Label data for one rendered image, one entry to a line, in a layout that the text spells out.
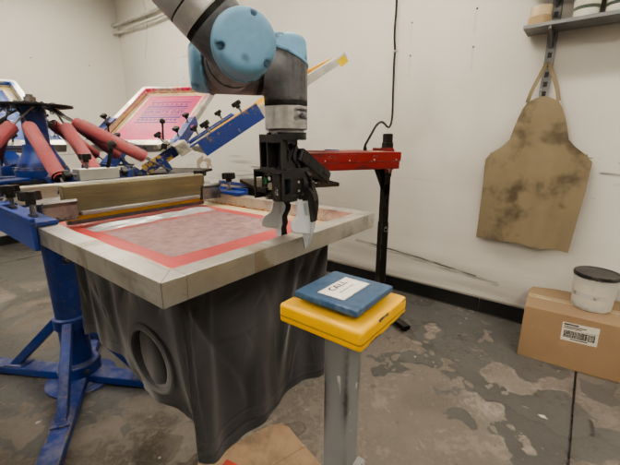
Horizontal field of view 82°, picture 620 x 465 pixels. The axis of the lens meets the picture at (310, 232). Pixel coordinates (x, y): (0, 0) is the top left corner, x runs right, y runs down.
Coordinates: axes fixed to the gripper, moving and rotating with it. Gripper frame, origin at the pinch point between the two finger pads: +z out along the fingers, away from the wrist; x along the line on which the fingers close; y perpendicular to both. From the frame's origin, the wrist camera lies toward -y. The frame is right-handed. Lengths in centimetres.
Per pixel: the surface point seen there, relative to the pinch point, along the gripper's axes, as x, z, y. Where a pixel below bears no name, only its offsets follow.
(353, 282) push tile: 19.2, 1.1, 9.7
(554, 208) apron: 31, 20, -195
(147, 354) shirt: -22.0, 23.6, 21.3
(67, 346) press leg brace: -129, 71, 7
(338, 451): 19.9, 27.0, 14.0
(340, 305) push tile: 21.6, 1.2, 16.9
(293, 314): 15.3, 3.7, 18.5
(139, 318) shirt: -20.8, 14.7, 22.3
